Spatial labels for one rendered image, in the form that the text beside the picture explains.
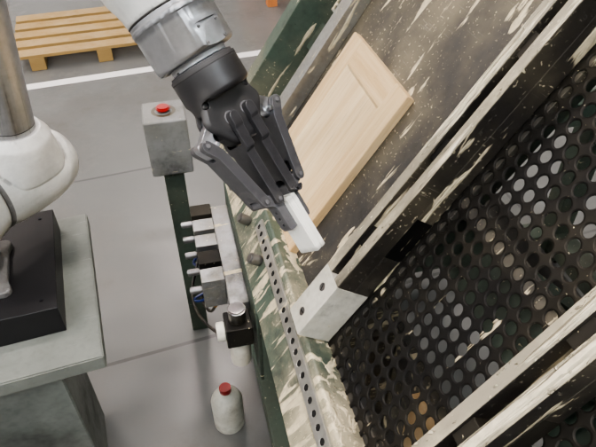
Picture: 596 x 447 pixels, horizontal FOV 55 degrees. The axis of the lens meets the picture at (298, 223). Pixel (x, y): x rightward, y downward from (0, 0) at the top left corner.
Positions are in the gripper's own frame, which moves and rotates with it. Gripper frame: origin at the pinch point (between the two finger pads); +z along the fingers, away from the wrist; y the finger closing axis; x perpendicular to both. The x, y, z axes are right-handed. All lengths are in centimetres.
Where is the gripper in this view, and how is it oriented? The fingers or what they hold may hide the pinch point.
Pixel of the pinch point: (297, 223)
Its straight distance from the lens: 64.1
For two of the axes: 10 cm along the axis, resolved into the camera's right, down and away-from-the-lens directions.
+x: -6.4, 1.5, 7.5
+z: 5.0, 8.2, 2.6
